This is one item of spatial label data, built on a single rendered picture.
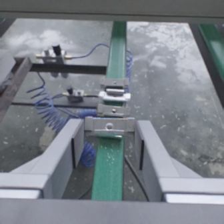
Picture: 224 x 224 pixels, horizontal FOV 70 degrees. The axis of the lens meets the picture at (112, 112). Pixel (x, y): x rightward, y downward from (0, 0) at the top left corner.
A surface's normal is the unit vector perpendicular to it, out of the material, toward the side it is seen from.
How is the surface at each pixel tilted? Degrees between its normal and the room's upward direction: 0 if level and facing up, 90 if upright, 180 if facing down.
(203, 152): 0
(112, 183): 0
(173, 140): 0
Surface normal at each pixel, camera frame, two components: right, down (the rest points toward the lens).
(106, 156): 0.00, -0.58
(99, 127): -0.01, -0.30
